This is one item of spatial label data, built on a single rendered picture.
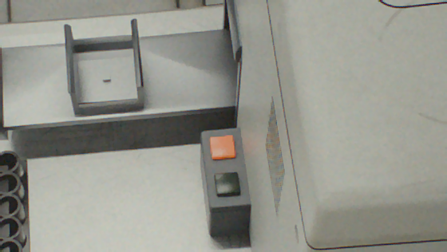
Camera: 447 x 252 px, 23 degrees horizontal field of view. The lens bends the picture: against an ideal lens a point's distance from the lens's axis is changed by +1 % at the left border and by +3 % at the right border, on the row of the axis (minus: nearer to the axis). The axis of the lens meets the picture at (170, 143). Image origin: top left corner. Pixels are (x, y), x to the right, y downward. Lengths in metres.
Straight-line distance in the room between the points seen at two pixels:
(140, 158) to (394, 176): 0.36
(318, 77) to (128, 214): 0.32
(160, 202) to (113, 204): 0.03
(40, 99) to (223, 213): 0.16
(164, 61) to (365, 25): 0.31
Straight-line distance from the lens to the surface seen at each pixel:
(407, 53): 0.48
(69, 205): 0.77
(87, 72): 0.77
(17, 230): 0.74
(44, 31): 0.84
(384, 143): 0.45
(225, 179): 0.71
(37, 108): 0.76
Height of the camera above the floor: 1.57
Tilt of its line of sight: 62 degrees down
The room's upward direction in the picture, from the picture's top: 3 degrees counter-clockwise
